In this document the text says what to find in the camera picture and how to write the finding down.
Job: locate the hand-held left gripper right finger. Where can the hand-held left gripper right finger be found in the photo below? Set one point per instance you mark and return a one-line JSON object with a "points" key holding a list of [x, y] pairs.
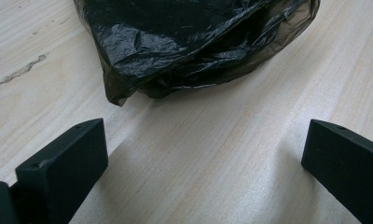
{"points": [[349, 165]]}

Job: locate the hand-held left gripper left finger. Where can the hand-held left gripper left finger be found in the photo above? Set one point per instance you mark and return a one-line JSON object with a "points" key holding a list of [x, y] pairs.
{"points": [[66, 168]]}

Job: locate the black plastic garbage bag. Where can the black plastic garbage bag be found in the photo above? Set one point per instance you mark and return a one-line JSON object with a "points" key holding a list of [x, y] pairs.
{"points": [[163, 46]]}

